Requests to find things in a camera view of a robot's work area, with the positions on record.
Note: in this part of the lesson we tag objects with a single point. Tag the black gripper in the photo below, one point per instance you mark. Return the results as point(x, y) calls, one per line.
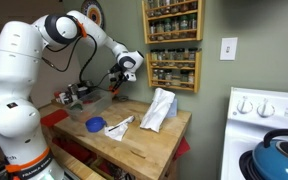
point(120, 73)

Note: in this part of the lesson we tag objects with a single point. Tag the spice jar with black lid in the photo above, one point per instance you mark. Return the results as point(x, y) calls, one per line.
point(113, 81)

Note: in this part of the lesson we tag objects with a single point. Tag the orange plastic bowl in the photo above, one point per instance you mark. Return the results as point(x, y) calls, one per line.
point(114, 90)

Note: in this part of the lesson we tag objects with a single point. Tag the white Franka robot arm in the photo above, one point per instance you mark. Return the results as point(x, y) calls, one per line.
point(14, 60)

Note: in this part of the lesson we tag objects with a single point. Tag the clear plastic storage case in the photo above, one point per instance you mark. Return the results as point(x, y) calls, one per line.
point(94, 106)

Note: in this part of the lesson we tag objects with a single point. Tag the blue plastic bowl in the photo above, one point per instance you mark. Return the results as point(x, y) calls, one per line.
point(95, 125)

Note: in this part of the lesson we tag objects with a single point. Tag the green plastic lid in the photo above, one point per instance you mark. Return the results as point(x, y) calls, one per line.
point(76, 107)

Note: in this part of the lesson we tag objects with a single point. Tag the small glass dish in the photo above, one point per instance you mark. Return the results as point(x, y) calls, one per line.
point(123, 99)

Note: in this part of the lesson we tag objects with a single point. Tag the dark blue canister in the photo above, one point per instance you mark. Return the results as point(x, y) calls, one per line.
point(84, 89)

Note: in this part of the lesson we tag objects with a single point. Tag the glass spice jar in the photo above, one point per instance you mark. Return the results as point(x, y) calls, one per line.
point(168, 76)
point(168, 29)
point(192, 4)
point(180, 56)
point(154, 56)
point(160, 30)
point(171, 56)
point(152, 31)
point(150, 8)
point(161, 76)
point(191, 78)
point(158, 6)
point(166, 6)
point(192, 56)
point(174, 5)
point(175, 28)
point(155, 76)
point(192, 25)
point(184, 26)
point(184, 77)
point(183, 4)
point(162, 56)

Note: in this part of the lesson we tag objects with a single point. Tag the thin metal utensil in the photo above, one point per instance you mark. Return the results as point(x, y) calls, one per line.
point(117, 126)

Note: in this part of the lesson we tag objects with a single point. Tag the white crumpled cloth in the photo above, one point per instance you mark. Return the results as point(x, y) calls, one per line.
point(155, 111)

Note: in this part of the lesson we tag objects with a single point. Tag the silver metal can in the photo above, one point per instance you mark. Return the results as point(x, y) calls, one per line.
point(72, 89)

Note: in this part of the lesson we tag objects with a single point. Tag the white crumpled paper towel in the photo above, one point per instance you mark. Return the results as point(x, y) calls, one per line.
point(117, 133)

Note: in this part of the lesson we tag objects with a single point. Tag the small red white box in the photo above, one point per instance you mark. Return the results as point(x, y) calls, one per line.
point(60, 97)

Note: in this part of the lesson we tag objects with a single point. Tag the light blue packet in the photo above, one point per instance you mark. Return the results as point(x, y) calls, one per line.
point(173, 108)

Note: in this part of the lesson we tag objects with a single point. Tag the red cloth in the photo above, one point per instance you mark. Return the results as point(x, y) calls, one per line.
point(54, 117)
point(182, 148)

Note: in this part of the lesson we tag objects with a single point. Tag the white stove knob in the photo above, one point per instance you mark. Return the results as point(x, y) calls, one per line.
point(244, 106)
point(265, 108)

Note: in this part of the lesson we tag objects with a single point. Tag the white stove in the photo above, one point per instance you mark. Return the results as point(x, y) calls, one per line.
point(244, 133)

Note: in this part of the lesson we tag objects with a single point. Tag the black stove burner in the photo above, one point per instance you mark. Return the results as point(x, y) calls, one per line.
point(245, 163)

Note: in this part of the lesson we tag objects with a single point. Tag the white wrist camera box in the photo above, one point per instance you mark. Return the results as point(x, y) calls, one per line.
point(131, 76)

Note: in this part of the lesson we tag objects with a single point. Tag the patterned decorative wall plate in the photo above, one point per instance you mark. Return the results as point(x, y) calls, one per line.
point(95, 9)

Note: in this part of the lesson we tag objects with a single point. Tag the wooden wall spice rack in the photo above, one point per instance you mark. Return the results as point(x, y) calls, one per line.
point(200, 20)
point(197, 71)

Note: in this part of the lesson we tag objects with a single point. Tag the white light switch plate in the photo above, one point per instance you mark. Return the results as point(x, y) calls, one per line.
point(228, 49)

